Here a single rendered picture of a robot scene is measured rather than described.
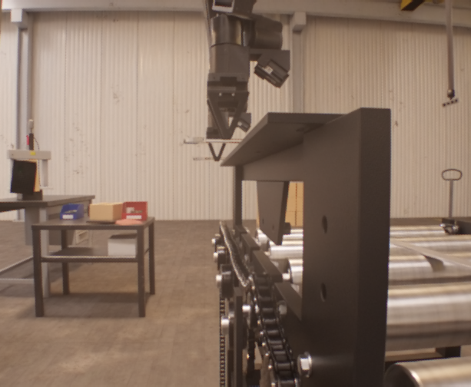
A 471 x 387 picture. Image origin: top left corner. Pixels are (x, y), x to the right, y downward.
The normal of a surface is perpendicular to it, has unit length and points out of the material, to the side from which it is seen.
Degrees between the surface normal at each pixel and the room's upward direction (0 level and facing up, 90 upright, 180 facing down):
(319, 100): 90
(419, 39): 90
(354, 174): 90
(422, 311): 59
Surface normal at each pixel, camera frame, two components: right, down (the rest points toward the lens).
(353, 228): -1.00, 0.00
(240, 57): 0.07, 0.04
